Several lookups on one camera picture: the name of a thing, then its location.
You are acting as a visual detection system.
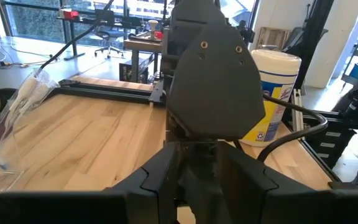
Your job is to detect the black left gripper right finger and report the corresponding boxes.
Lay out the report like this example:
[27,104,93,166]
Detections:
[218,141,358,224]

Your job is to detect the silver aluminium rail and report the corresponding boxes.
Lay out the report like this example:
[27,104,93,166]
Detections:
[290,88,306,141]

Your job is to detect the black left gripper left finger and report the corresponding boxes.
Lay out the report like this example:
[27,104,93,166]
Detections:
[0,142,181,224]

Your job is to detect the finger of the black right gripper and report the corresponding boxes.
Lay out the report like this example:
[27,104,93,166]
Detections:
[201,143,232,224]
[178,143,202,224]

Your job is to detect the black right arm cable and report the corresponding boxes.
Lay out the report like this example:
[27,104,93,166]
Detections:
[233,93,329,164]

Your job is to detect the black desk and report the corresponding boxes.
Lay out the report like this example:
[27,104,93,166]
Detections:
[56,15,130,62]

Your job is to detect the black office chair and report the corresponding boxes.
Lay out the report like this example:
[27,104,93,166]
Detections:
[93,8,126,59]

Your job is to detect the wooden crate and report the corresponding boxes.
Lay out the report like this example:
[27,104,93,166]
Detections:
[255,26,293,51]

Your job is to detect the small red object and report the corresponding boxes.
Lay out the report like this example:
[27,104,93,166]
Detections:
[61,8,80,21]

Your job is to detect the black hanging cable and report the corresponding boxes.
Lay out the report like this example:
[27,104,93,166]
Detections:
[38,0,115,72]

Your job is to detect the white cup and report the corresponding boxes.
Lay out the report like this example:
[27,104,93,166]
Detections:
[147,19,159,34]

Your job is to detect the black rig post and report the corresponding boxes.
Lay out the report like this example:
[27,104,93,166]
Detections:
[292,0,335,91]

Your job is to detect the wooden table black legs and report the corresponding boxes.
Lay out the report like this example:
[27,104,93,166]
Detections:
[123,37,165,83]

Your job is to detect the wipes canister white lid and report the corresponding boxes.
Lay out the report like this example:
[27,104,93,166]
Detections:
[240,49,303,147]

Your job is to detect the black computer tower coloured fan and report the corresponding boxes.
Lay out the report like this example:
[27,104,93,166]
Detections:
[119,55,150,84]

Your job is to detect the blue toothbrush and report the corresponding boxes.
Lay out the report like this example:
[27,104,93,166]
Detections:
[0,74,42,162]

